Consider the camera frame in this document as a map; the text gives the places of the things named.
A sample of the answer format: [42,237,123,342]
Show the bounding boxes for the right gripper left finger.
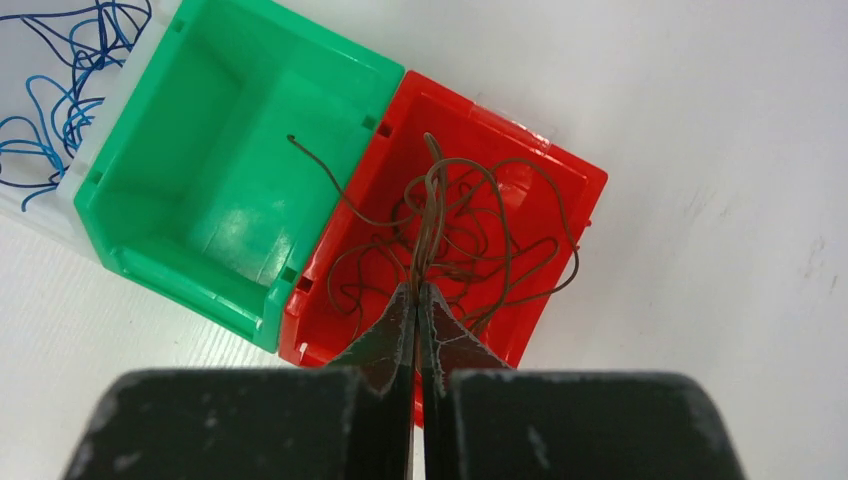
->
[64,284,416,479]

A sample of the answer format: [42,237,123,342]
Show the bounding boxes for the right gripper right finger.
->
[417,283,744,479]

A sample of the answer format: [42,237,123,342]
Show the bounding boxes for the brown cable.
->
[286,132,582,340]

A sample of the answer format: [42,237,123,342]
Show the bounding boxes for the blue cable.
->
[0,0,154,213]

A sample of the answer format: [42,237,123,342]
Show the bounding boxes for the red plastic bin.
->
[278,70,609,429]

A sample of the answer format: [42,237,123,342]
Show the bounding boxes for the green plastic bin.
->
[74,1,405,352]

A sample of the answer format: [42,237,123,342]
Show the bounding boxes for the clear plastic bin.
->
[1,1,179,259]

